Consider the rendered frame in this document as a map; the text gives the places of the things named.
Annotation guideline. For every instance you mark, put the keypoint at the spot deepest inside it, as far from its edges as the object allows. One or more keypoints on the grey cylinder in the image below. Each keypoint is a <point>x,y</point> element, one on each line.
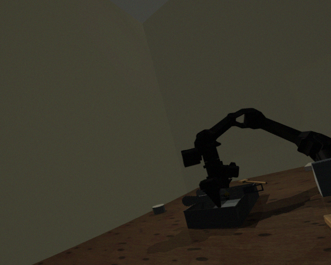
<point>158,209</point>

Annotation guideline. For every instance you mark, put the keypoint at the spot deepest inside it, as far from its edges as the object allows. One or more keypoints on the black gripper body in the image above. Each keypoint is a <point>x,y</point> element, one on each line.
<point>213,180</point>

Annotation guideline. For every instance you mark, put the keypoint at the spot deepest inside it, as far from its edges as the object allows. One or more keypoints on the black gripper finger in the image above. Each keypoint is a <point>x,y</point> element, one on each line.
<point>214,195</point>
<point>225,184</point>

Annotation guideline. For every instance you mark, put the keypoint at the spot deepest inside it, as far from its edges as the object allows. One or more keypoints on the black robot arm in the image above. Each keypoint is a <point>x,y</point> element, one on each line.
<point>313,144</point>

